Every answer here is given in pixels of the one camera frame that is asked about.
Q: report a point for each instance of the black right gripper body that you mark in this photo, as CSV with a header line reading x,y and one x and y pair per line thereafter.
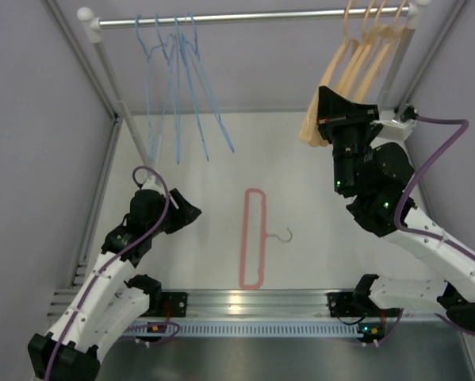
x,y
350,144

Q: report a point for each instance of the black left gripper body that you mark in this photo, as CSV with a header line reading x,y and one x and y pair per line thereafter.
x,y
177,218

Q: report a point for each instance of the beige plastic hanger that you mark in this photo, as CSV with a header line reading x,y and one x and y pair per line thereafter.
x,y
381,44
344,67
309,130
356,80

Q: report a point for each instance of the pink plastic hanger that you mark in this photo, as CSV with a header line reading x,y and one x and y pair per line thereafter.
x,y
254,235

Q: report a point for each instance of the blue wire hanger four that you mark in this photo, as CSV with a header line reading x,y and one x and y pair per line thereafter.
x,y
198,69

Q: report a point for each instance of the blue wire hanger two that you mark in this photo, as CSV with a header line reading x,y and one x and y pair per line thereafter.
x,y
169,46

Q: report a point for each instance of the blue wire hanger one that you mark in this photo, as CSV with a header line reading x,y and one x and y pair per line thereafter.
x,y
148,52

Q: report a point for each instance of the blue wire hanger three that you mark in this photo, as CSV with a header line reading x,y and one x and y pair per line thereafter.
x,y
193,98

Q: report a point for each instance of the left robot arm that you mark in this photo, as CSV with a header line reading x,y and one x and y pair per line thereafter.
x,y
75,347

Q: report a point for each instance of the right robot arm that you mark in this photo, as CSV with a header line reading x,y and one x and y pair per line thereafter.
x,y
373,170

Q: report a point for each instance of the white right rack pole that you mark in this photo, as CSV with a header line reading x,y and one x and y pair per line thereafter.
x,y
416,10

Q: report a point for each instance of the silver horizontal rack rod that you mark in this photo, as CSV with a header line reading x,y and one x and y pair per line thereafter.
x,y
388,11

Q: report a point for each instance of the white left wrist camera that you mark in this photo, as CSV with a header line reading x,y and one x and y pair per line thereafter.
x,y
153,184

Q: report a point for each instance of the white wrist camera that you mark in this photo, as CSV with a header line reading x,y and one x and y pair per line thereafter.
x,y
398,124
153,184

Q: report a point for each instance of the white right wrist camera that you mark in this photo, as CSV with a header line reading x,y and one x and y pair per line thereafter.
x,y
398,124

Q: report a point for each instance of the aluminium front rail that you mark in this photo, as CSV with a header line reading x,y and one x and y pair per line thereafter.
x,y
257,303

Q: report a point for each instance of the white slotted cable duct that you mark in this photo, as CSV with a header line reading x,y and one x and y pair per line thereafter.
x,y
330,329

